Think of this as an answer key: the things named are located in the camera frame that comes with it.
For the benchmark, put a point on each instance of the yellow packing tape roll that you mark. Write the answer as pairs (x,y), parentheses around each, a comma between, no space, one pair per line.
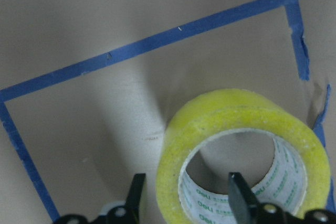
(233,130)

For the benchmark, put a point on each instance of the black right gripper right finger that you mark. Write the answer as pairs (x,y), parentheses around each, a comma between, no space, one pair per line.
(242,201)

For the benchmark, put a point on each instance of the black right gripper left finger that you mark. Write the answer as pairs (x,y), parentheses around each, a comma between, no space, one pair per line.
(135,201)

